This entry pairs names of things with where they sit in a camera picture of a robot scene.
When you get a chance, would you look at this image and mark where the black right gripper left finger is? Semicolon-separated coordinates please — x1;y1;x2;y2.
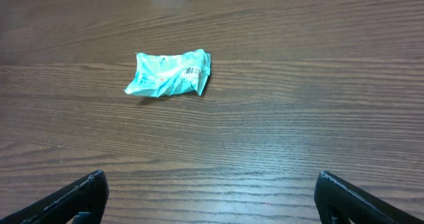
1;170;109;224

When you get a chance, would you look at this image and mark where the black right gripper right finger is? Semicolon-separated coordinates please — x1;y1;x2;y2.
314;171;423;224

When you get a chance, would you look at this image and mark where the teal snack packet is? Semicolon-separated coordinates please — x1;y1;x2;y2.
125;49;211;97

